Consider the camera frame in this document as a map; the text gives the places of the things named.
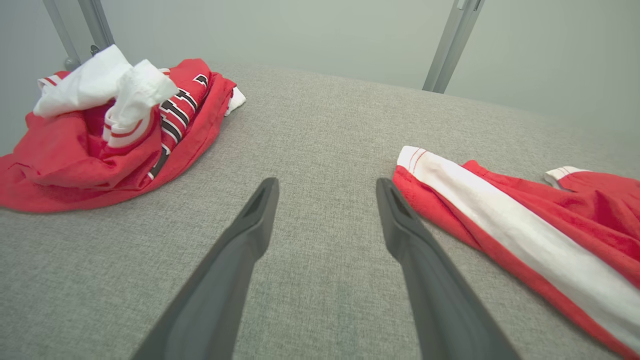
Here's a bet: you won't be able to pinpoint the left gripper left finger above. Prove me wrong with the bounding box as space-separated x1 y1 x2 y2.
131 177 280 360

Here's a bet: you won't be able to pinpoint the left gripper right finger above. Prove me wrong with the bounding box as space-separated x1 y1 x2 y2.
376 177 521 360

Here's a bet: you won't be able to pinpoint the red shorts with white stripe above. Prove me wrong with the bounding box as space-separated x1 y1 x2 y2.
392 145 640 360

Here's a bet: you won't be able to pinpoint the red jersey with white sleeves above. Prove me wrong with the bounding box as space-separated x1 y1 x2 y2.
0 44 247 214

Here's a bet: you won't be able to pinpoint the grey metal frame post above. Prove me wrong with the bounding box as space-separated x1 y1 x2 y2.
42 0 116 72
422 0 486 94

